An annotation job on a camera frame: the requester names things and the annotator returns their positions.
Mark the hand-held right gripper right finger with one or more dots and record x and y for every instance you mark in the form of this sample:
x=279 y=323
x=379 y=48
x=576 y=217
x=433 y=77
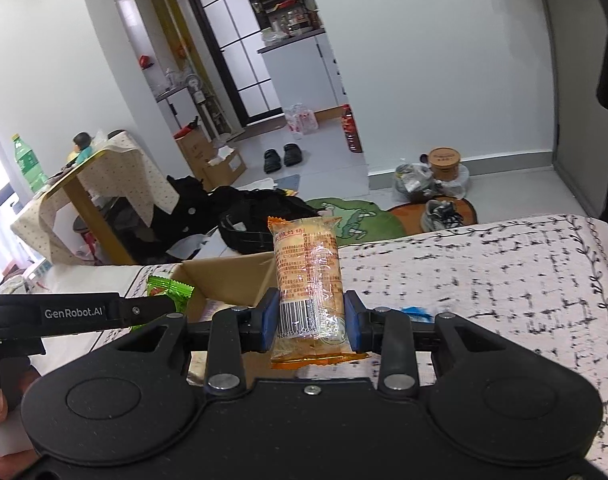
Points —
x=353 y=322

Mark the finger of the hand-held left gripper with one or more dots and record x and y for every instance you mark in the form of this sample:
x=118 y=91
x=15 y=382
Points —
x=144 y=311

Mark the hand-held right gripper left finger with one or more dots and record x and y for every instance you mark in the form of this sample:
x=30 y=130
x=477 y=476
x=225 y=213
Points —
x=270 y=321

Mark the small green candy packet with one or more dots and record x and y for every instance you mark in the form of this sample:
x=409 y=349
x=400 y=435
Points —
x=176 y=290

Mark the orange bread packet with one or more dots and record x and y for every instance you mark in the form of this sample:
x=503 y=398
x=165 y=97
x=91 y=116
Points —
x=306 y=270

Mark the blue snack packet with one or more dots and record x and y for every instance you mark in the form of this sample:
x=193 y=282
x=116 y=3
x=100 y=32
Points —
x=416 y=313

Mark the pile of black clothes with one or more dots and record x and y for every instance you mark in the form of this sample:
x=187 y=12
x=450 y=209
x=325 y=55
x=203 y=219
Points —
x=264 y=220

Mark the green frog rug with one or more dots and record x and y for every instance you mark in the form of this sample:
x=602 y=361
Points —
x=369 y=220

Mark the white tube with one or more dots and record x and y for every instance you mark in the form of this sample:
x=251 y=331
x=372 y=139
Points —
x=6 y=435

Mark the orange round rug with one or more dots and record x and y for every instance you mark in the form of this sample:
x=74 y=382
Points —
x=409 y=212

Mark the grey floor mat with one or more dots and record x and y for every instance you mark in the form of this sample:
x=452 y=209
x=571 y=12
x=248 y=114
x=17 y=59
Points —
x=288 y=184

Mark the grey sneakers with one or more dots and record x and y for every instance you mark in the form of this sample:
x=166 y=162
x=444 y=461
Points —
x=441 y=216

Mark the printed blanket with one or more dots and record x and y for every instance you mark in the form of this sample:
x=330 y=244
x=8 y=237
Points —
x=484 y=270

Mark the wooden table with dotted cloth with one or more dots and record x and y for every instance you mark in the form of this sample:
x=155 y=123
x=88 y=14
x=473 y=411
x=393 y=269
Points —
x=124 y=170

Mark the green soda bottle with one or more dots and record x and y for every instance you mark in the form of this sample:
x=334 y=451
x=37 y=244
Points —
x=30 y=162

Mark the clear trash bag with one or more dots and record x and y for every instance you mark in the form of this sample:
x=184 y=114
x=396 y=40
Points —
x=414 y=180

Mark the low brown cardboard box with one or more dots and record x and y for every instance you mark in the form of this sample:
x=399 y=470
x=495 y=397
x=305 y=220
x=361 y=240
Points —
x=229 y=170

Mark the tall brown cardboard box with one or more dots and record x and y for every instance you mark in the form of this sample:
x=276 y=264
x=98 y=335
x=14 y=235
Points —
x=194 y=152

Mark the small figurine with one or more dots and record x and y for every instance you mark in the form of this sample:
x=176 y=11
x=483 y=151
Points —
x=81 y=146

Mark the brown paper bucket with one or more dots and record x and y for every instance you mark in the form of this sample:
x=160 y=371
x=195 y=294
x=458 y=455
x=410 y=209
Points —
x=445 y=164

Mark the clear plastic bag red print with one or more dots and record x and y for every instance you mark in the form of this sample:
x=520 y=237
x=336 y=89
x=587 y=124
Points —
x=300 y=120

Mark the white standing fan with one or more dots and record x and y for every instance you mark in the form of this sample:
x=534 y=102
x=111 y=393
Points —
x=199 y=95

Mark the white kitchen cabinet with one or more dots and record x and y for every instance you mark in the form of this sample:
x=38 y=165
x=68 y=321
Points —
x=299 y=75

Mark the black framed glass door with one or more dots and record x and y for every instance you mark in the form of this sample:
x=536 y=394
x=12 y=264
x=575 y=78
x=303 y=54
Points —
x=234 y=35

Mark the dark chair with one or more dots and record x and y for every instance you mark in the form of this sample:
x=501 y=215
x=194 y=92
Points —
x=584 y=85

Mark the red wall ornament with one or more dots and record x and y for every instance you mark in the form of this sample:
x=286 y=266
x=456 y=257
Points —
x=146 y=62

